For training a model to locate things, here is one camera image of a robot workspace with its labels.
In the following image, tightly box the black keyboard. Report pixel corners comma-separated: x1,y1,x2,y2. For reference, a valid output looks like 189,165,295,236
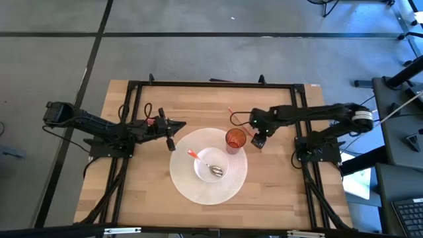
391,197,423,238

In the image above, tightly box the orange faceted plastic cup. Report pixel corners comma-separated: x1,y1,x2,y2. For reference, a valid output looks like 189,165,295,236
225,128,247,155

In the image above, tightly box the black overhead mounting bar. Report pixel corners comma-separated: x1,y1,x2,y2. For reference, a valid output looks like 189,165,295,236
0,223,423,238

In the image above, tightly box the white round bowl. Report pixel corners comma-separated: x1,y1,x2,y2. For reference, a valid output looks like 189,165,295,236
193,147,229,183

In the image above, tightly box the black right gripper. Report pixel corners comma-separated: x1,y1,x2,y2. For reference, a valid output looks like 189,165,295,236
249,107,277,149

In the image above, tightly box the white round woven placemat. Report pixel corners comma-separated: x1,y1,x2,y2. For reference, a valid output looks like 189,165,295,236
169,127,249,206

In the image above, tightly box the white flat panel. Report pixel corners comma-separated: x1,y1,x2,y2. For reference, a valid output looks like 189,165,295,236
341,151,373,201

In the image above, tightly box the silver metal bracket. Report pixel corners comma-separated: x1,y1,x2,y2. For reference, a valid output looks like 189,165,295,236
103,227,142,236
286,230,327,238

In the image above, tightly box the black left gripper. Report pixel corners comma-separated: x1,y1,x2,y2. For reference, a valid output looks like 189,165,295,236
145,107,187,152

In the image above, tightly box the grey side desk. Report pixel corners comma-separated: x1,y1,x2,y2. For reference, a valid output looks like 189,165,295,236
371,75,423,166

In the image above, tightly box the black slanted pole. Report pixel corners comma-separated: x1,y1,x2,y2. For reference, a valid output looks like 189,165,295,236
385,55,423,89

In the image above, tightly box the spoon with orange handle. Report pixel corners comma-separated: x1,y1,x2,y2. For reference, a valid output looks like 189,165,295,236
187,149,224,178

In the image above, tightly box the black aluminium table frame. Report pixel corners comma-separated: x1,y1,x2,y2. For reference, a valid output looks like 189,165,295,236
79,73,353,232

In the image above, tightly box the black cable loop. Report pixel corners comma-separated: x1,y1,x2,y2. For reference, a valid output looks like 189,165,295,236
229,111,252,128

